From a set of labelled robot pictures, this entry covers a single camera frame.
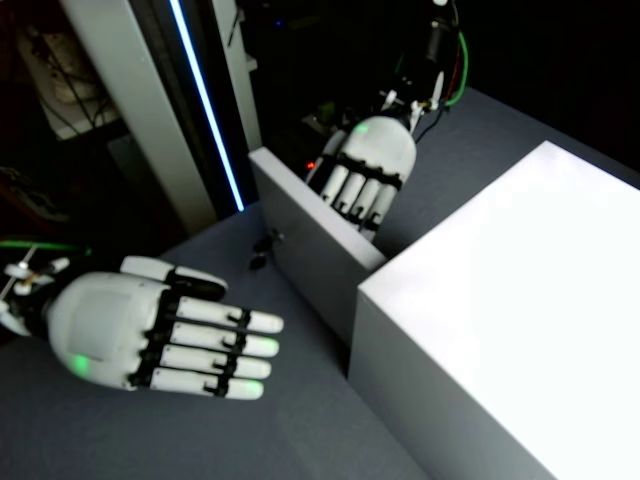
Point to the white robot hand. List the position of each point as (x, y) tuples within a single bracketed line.
[(375, 150), (100, 325)]

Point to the grey panel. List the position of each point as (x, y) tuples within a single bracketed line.
[(310, 250)]

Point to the large white box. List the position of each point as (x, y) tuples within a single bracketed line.
[(500, 280)]

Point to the black-headed key in lock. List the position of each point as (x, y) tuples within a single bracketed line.
[(262, 245)]

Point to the grey table cloth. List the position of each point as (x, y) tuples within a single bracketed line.
[(200, 440)]

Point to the narrow white column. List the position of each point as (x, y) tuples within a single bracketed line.
[(240, 75)]

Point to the white column with light strip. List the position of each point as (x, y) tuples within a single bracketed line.
[(130, 100)]

